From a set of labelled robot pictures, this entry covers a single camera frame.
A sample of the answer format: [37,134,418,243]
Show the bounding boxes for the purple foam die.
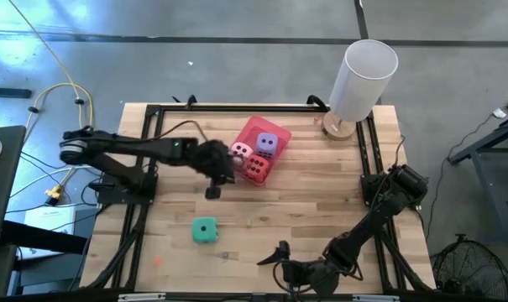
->
[255,132,280,160]

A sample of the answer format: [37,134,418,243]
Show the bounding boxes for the black floor fan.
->
[431,233,508,302]

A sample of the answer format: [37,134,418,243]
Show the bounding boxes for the dark grey desk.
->
[0,124,29,253]

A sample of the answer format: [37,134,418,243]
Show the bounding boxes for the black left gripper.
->
[189,139,237,200]

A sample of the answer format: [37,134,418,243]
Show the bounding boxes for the white shade table lamp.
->
[321,39,400,142]

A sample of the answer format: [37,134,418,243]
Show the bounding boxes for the white booklet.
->
[22,205,76,258]

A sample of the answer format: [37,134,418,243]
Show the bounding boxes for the pink foam die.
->
[230,142,254,163]

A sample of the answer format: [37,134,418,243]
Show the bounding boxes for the pink translucent plastic bin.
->
[229,114,293,186]

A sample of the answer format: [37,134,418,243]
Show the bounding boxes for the black aluminium table frame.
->
[85,103,437,294]

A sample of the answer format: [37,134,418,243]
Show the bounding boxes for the red foam die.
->
[242,154,271,185]

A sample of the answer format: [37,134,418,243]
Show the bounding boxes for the dark metal cart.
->
[448,114,508,237]

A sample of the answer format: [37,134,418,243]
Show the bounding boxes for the large green foam die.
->
[191,216,219,245]

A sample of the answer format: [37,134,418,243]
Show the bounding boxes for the yellow cable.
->
[8,0,95,132]

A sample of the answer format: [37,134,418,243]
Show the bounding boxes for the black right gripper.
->
[256,240,343,297]

